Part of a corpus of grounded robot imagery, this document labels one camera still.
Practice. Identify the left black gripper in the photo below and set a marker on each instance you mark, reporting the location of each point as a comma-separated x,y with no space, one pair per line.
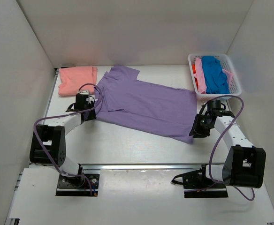
92,116

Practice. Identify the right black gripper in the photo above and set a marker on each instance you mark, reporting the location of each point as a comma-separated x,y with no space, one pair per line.
196,131

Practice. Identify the purple t-shirt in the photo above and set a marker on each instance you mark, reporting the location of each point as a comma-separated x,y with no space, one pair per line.
145,106

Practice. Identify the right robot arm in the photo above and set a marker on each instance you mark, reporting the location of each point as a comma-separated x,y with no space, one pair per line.
245,164

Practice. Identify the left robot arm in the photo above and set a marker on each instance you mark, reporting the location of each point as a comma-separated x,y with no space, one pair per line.
48,146

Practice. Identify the folded salmon pink t-shirt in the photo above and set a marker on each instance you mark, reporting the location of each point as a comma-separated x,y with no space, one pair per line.
72,78

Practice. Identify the blue t-shirt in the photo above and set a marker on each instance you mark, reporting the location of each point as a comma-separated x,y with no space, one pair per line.
215,79

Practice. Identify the light pink t-shirt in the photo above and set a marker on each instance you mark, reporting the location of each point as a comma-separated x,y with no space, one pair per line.
201,78

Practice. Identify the white plastic basket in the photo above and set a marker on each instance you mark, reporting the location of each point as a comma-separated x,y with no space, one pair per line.
234,88

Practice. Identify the orange t-shirt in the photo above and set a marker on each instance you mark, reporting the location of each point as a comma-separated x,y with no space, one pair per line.
195,76

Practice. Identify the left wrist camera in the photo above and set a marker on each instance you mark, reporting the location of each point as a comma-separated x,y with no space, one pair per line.
83,92

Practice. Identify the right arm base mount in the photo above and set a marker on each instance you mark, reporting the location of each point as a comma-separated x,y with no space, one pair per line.
196,185

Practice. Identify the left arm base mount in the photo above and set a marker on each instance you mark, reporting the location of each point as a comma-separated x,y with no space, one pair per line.
70,186

